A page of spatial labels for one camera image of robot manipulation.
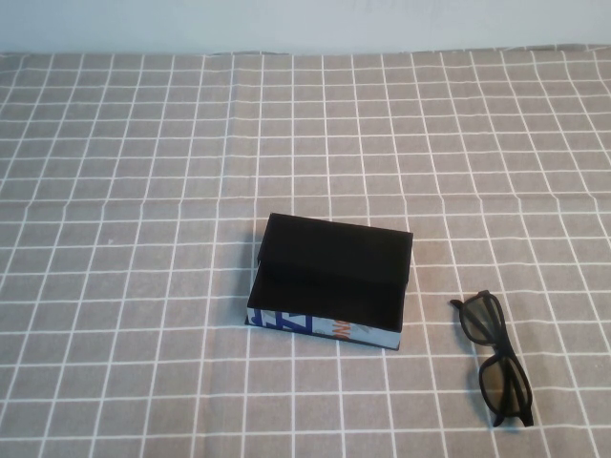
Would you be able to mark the black-framed glasses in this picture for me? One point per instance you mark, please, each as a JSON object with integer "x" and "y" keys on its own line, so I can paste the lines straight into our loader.
{"x": 479, "y": 318}

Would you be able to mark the black printed glasses case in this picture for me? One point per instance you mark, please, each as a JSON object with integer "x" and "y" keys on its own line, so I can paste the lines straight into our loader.
{"x": 334, "y": 248}

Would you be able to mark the grey white-grid tablecloth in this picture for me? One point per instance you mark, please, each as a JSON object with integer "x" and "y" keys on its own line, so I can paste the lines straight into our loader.
{"x": 143, "y": 238}

